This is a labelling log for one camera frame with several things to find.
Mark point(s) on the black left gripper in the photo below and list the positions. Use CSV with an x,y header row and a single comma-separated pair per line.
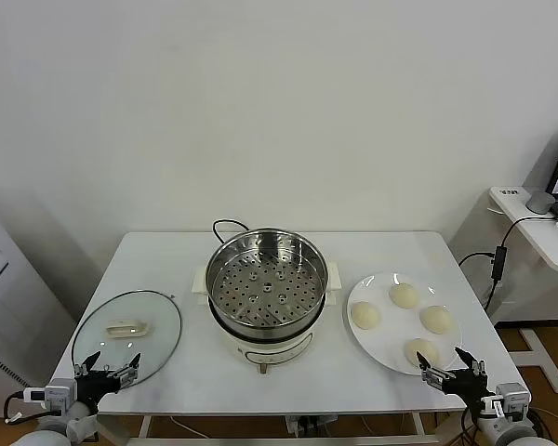
x,y
95,385

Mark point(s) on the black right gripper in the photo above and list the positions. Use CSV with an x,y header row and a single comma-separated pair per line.
x,y
469,388

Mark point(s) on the white steamed baozi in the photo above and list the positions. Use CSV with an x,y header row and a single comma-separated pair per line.
x,y
436,319
418,346
403,295
365,315

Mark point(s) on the perforated steel steamer basket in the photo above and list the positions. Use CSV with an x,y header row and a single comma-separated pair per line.
x,y
316,274

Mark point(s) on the white round plate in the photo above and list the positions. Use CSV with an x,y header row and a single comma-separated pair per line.
x,y
390,334

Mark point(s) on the white cabinet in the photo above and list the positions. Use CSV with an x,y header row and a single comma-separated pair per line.
x,y
9,297

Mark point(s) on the white side desk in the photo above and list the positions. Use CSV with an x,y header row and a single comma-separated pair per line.
x,y
539,241

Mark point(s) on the white power strip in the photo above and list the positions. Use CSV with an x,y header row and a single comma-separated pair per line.
x,y
307,425

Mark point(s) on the cream electric cooker base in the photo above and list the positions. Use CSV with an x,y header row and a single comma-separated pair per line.
x,y
269,353

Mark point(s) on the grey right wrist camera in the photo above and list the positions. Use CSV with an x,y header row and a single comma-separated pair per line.
x,y
514,397

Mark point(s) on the white table frame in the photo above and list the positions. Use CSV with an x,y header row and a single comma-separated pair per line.
x,y
353,440

